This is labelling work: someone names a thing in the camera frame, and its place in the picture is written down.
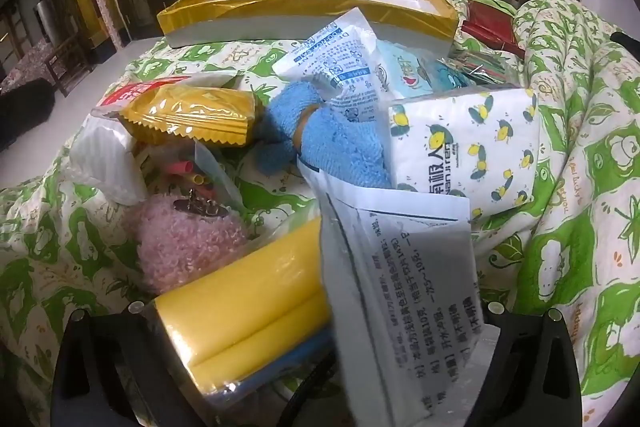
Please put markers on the white sachet with blue print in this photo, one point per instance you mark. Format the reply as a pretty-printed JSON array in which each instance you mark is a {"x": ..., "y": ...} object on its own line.
[{"x": 345, "y": 57}]

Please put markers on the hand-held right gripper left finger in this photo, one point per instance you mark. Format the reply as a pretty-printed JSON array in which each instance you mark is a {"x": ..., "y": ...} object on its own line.
[{"x": 77, "y": 357}]

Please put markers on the yellow snack packet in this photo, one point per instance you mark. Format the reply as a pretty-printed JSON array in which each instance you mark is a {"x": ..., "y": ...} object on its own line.
[{"x": 190, "y": 112}]

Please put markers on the blue monster tissue pack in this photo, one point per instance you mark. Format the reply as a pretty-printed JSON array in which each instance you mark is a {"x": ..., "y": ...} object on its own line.
[{"x": 410, "y": 67}]

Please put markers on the lemon print tissue pack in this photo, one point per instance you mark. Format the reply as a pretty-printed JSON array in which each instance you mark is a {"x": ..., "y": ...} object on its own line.
[{"x": 465, "y": 142}]

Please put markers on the wooden chair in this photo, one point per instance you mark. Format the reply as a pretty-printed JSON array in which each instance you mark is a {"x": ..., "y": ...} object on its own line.
[{"x": 70, "y": 62}]

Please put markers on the red and white striped packet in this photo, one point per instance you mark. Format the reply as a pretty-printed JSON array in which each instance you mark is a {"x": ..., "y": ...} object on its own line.
[{"x": 100, "y": 147}]

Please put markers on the white paper sachet black text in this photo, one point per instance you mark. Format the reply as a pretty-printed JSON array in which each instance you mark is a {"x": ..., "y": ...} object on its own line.
[{"x": 400, "y": 282}]

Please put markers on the blue towel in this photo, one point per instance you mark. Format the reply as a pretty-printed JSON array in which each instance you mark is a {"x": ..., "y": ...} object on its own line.
[{"x": 335, "y": 147}]

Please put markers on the yellow sponge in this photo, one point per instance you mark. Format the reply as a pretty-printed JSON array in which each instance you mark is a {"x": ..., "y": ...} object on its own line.
[{"x": 240, "y": 307}]

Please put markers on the green red striped packet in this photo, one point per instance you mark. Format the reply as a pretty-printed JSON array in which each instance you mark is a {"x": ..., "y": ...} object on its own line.
[{"x": 480, "y": 67}]

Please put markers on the green patterned blanket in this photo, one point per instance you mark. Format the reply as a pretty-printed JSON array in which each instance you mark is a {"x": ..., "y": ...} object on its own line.
[{"x": 575, "y": 207}]

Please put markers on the gold-taped white foam tray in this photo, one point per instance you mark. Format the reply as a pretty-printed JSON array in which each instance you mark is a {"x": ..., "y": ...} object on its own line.
[{"x": 310, "y": 14}]

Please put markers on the floral cloth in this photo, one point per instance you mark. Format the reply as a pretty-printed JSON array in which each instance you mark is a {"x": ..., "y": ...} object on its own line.
[{"x": 22, "y": 67}]

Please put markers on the metal cylinder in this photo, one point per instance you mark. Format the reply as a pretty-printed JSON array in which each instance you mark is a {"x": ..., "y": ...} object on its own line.
[{"x": 45, "y": 17}]

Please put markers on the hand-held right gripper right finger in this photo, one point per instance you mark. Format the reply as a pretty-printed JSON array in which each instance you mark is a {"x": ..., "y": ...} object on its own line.
[{"x": 560, "y": 382}]

